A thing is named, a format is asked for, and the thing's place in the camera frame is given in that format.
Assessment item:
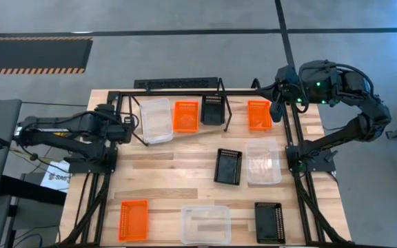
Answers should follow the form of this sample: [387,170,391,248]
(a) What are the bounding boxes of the white printed paper sheet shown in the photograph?
[41,160,72,193]

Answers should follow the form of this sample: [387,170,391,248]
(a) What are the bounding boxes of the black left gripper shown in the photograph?
[104,115,136,144]

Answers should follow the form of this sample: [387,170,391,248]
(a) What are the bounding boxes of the black perforated strip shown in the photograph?
[133,76,219,90]

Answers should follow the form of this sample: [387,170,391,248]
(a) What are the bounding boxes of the black slotted plastic basket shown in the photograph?
[200,94,226,126]
[254,201,287,245]
[213,148,243,186]

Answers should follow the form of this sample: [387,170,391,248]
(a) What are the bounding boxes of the black cable with round knob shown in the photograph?
[10,136,70,163]

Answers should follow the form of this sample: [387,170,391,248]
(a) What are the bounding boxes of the orange slotted plastic basket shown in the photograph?
[173,100,200,134]
[247,100,274,132]
[118,199,150,242]

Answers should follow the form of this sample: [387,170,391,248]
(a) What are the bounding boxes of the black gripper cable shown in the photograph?
[334,63,375,101]

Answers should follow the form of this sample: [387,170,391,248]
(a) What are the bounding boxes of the black mat, hazard stripes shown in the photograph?
[0,37,94,76]

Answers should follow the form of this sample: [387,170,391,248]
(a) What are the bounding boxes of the clear plastic basket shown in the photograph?
[139,97,174,145]
[245,138,283,186]
[180,205,232,246]

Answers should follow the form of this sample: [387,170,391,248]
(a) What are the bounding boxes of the black aluminium rig frame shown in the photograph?
[55,88,354,248]

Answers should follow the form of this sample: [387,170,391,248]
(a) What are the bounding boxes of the black desk frame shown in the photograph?
[0,174,68,248]

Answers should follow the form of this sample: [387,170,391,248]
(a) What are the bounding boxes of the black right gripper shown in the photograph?
[256,64,302,104]

